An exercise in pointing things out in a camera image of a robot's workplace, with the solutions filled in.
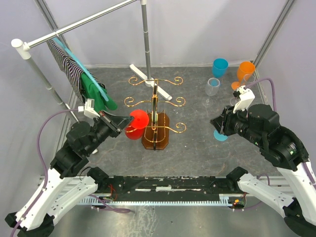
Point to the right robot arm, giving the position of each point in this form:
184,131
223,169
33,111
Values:
260,125

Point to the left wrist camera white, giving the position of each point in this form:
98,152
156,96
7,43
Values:
88,109

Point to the orange plastic wine glass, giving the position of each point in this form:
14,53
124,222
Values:
244,72

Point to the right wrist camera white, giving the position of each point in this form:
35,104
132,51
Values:
245,96

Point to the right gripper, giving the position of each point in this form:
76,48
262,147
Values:
228,115

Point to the red plastic wine glass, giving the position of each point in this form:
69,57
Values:
136,128

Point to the blue wine glass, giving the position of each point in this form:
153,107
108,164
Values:
219,137
219,67

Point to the white clothes rack stand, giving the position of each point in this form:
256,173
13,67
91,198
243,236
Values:
114,40

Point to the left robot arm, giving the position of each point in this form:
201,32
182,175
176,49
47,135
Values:
38,217

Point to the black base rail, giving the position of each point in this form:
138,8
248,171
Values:
163,189

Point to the striped cloth on hanger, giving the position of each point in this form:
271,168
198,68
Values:
69,66

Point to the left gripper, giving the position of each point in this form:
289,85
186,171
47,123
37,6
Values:
117,122

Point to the green plastic hanger piece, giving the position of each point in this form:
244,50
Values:
90,91

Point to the gold wire glass rack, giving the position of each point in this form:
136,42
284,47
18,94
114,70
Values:
156,134

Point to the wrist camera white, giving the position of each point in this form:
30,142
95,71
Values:
245,96
88,109

